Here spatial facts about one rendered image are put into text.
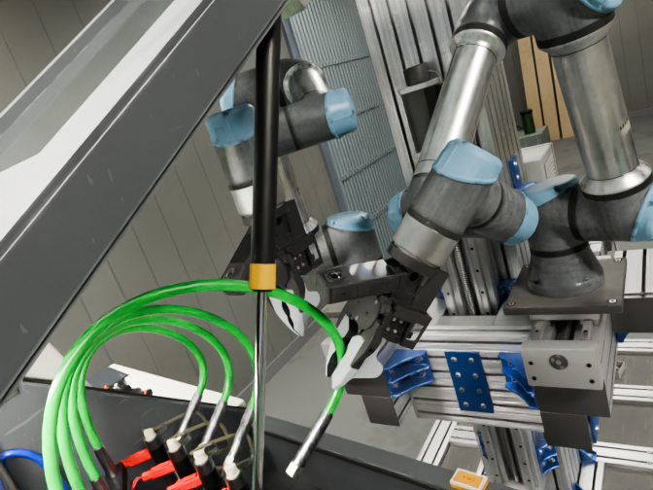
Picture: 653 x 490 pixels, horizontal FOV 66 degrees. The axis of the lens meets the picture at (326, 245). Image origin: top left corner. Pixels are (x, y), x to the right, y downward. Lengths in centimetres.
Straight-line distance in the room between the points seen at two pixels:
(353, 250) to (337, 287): 69
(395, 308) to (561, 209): 53
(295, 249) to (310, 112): 22
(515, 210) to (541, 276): 47
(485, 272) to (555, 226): 28
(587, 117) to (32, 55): 233
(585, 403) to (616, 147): 51
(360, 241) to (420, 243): 67
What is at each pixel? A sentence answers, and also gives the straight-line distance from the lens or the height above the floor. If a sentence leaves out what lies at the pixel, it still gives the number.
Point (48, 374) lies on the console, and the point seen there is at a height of 127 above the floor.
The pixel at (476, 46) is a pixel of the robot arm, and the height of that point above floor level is 157.
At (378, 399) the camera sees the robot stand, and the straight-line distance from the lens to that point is 137.
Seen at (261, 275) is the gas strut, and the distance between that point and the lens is 36.
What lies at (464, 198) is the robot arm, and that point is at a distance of 62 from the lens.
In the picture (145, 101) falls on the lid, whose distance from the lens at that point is 27.
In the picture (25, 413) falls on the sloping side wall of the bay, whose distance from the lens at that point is 98.
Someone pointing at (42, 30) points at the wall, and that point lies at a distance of 281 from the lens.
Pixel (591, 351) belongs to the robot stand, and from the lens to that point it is 106.
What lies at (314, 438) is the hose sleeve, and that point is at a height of 115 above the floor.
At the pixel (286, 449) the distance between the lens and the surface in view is 115.
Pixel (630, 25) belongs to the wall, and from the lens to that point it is 833.
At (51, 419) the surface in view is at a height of 134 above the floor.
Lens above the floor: 157
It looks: 16 degrees down
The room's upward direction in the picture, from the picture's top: 18 degrees counter-clockwise
